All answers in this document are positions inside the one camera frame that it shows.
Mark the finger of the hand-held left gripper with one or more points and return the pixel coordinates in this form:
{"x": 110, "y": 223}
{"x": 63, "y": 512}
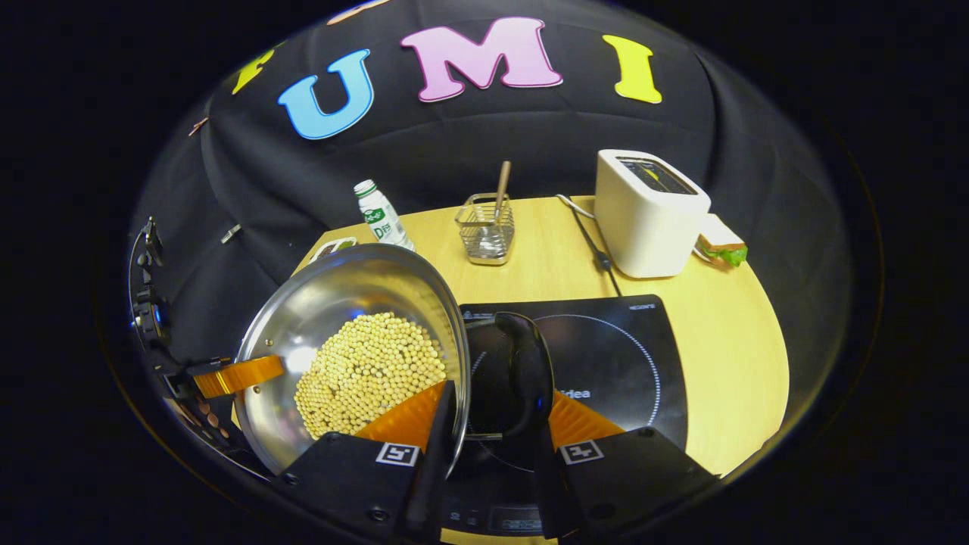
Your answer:
{"x": 242, "y": 373}

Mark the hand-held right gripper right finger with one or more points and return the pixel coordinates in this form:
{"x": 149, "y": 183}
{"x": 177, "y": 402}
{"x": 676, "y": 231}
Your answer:
{"x": 553, "y": 492}

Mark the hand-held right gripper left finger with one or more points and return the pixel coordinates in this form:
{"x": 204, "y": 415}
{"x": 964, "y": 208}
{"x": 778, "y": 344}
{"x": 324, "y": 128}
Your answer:
{"x": 435, "y": 469}

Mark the stainless steel pot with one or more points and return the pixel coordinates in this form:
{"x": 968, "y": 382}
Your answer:
{"x": 318, "y": 303}

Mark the black induction cooktop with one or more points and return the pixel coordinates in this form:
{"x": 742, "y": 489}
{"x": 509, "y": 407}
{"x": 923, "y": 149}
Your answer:
{"x": 621, "y": 356}

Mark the silver clip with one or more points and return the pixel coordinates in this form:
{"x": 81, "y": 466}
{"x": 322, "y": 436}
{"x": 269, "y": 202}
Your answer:
{"x": 231, "y": 234}

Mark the white divided spice dish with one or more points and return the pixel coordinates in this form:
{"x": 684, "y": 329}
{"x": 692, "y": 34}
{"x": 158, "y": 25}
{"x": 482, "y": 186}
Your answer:
{"x": 333, "y": 248}

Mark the pink clip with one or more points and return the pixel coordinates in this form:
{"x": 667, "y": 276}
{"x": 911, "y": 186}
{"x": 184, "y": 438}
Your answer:
{"x": 198, "y": 126}

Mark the white plastic bottle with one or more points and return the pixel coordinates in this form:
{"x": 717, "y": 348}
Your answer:
{"x": 382, "y": 219}

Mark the white toaster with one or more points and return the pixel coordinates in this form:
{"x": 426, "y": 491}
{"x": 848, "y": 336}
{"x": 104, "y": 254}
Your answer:
{"x": 643, "y": 227}

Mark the sandwich with lettuce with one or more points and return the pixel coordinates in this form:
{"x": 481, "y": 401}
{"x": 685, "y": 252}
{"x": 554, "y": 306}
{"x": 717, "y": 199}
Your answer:
{"x": 723, "y": 246}

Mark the black backdrop cloth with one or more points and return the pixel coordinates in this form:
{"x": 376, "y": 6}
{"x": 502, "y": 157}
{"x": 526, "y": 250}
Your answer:
{"x": 530, "y": 136}

